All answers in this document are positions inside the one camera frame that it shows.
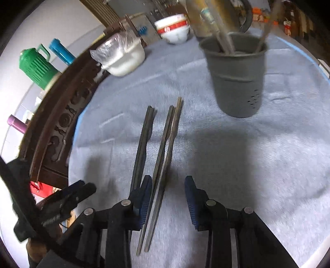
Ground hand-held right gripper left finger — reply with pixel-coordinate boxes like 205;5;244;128
57;175;153;268

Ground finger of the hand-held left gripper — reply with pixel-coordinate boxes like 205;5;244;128
60;180;87;200
66;182;97;208

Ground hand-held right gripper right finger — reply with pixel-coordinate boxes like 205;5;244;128
184;176;299;268

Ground grey metal chopstick holder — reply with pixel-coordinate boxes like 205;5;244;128
199;32;269;118

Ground grey tablecloth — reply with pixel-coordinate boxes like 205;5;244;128
67;26;330;268

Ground carved wooden bench back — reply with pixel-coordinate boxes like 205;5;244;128
19;15;145;192

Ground purple bottle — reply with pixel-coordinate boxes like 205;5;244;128
7;115;27;134

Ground green thermos flask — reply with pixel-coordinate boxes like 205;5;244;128
19;44;62;91

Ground white plastic basin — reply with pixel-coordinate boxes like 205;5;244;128
101;39;145;77

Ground blue thermos bottle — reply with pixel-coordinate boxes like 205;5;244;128
49;39;76;66

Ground clear plastic bag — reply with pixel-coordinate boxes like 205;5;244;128
90;32;141;65

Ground stacked red white bowls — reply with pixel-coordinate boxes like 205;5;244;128
162;27;192;45

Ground red banded white bowl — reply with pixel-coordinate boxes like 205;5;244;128
157;22;190;35

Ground brown window curtain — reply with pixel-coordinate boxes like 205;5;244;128
80;0;121;29

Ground plain white bowl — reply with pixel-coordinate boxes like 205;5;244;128
154;14;188;27

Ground brass electric kettle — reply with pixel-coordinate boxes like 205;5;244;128
185;0;254;38

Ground blue tablecloth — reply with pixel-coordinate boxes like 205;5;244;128
276;36;330;83

